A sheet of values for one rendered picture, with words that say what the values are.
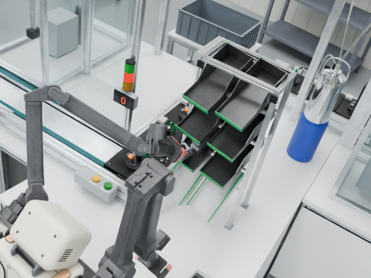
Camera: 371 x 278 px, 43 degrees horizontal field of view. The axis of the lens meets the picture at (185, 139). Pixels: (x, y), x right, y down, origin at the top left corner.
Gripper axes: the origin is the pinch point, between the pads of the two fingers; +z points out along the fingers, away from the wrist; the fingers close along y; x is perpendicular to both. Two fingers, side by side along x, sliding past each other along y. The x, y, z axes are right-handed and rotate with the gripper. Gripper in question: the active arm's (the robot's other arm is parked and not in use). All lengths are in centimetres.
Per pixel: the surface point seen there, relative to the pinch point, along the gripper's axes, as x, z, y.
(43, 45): 17, -5, 102
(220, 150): -11.6, 1.2, -13.8
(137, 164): 28.3, 10.9, 21.5
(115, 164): 34.3, 4.9, 28.1
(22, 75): 46, 4, 117
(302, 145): -14, 91, -10
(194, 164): 3.8, 6.3, -5.4
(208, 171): 1.9, 9.0, -11.7
